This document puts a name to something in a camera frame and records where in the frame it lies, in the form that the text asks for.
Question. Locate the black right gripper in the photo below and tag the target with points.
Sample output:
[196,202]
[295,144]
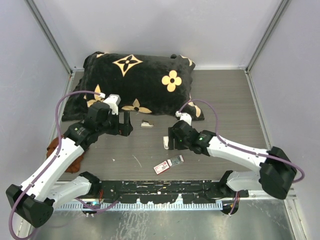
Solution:
[170,138]

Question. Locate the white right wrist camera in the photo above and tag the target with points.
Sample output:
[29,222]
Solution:
[183,116]

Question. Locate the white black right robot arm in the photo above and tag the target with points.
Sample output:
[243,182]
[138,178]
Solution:
[270,171]

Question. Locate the brown crumpled cloth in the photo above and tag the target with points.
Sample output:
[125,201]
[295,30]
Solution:
[75,166]

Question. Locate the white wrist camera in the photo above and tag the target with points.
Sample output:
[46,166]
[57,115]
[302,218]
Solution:
[183,116]
[113,101]

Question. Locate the black floral pattern pillow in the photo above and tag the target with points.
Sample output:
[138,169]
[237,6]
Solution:
[156,85]

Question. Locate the red white staple box sleeve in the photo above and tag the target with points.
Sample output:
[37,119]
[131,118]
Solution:
[162,167]

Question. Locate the white slotted cable duct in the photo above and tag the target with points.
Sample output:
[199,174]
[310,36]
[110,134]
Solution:
[176,206]

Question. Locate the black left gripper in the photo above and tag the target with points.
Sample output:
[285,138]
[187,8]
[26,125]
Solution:
[125,124]

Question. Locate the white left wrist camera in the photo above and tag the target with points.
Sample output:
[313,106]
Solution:
[113,101]

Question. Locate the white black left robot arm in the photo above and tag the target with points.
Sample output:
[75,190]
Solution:
[35,199]

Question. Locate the staple box tray with staples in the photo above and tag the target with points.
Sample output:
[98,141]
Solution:
[175,160]

